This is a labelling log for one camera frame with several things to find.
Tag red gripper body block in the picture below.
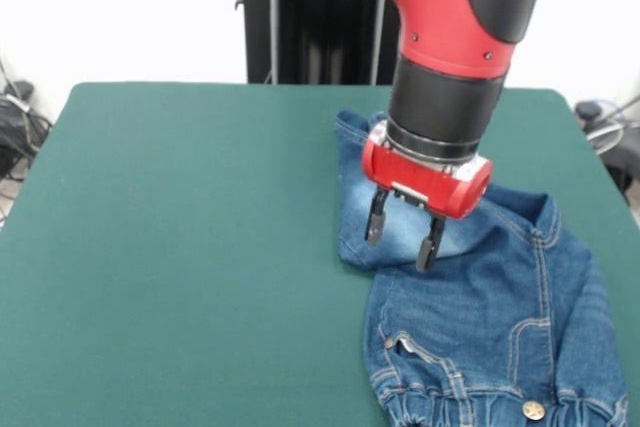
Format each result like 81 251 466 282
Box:
360 121 495 221

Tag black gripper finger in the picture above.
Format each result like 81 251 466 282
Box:
415 214 449 273
364 188 389 247

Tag blue denim jeans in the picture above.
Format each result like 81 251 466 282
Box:
333 109 630 427

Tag dark green table cloth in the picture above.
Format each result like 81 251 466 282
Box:
0 80 640 427

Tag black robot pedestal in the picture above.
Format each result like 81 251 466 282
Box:
233 0 404 87

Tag black cable tangle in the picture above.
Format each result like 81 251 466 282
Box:
0 61 54 183

